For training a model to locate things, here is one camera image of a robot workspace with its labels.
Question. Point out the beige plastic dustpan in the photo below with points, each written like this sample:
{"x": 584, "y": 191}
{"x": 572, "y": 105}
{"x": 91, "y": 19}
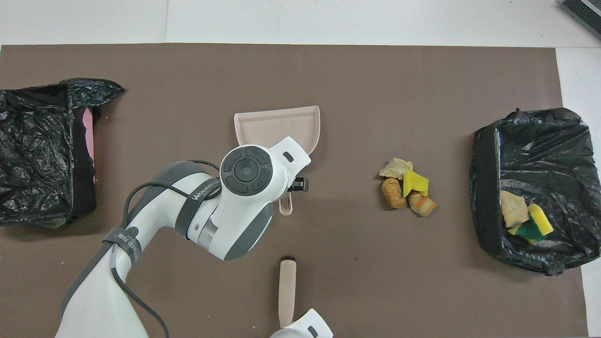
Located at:
{"x": 277, "y": 126}

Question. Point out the brown fried croquette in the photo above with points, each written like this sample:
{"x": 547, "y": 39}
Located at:
{"x": 393, "y": 193}

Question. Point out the pale yellow piece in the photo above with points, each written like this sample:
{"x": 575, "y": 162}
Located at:
{"x": 396, "y": 168}

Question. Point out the yellow notched sponge piece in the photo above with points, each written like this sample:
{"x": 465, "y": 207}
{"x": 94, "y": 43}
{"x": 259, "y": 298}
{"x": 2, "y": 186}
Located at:
{"x": 415, "y": 183}

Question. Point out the small orange striped bread piece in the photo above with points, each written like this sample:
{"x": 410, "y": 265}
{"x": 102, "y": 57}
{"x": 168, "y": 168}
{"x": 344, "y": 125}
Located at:
{"x": 422, "y": 204}

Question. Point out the large orange striped bread piece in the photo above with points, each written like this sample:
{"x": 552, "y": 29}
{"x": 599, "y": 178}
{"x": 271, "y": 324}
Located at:
{"x": 514, "y": 211}

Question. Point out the green and yellow sponge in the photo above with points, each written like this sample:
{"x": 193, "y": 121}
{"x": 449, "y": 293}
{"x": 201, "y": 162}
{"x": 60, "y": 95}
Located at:
{"x": 530, "y": 231}

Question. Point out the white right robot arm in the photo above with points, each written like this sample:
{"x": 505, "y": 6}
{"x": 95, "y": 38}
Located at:
{"x": 305, "y": 324}

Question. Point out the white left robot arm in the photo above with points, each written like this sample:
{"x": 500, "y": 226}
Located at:
{"x": 235, "y": 202}

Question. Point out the pink plastic bin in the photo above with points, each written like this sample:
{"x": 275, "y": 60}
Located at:
{"x": 88, "y": 131}

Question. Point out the black trash bag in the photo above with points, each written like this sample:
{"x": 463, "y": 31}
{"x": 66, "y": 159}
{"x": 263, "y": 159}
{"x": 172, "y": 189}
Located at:
{"x": 540, "y": 150}
{"x": 37, "y": 155}

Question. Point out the brown table mat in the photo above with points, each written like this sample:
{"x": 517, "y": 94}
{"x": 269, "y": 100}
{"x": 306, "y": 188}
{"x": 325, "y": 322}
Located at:
{"x": 375, "y": 84}

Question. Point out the dark grey ribbed object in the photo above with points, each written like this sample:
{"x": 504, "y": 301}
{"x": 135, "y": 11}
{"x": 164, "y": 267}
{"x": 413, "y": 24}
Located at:
{"x": 587, "y": 11}

